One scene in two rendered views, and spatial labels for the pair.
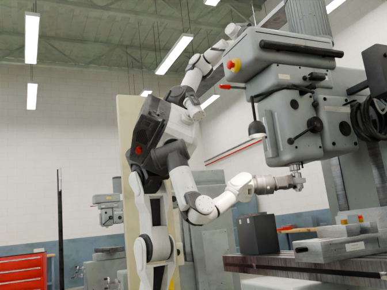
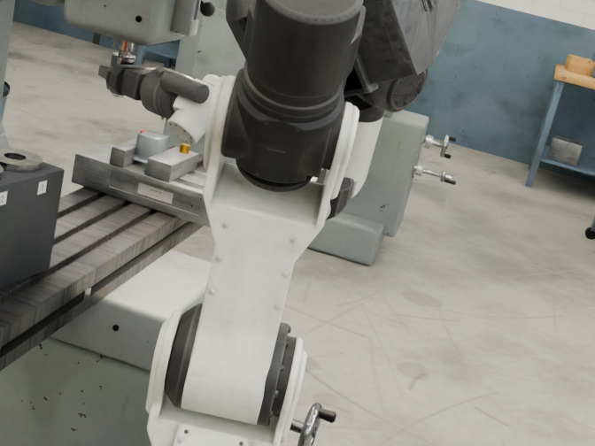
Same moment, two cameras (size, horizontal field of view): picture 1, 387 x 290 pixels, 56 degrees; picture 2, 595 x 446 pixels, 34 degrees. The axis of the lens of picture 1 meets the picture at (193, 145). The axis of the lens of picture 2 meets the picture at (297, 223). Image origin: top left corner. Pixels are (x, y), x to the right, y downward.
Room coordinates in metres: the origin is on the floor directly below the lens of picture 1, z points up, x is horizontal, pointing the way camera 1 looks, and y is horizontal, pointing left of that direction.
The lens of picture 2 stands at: (2.83, 1.00, 1.62)
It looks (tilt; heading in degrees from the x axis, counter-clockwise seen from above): 18 degrees down; 217
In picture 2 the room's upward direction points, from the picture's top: 13 degrees clockwise
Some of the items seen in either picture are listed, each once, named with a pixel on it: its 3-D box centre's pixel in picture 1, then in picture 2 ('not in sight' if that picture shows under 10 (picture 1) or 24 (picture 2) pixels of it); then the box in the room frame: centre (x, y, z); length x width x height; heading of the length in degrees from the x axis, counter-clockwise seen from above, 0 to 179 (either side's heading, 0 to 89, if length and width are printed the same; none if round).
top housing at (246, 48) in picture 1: (278, 60); not in sight; (1.61, -0.44, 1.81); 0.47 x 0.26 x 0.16; 116
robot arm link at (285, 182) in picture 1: (276, 184); (151, 88); (1.60, -0.34, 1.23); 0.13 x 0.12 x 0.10; 1
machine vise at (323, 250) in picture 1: (344, 240); (158, 175); (1.38, -0.50, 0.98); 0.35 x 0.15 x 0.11; 114
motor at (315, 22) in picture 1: (307, 22); not in sight; (1.71, -0.66, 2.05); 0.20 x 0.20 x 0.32
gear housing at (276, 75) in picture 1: (287, 86); not in sight; (1.62, -0.47, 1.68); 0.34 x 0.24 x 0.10; 116
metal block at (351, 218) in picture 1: (347, 223); (151, 147); (1.39, -0.53, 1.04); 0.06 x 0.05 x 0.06; 24
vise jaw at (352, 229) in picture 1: (337, 231); (172, 164); (1.37, -0.48, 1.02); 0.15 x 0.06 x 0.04; 24
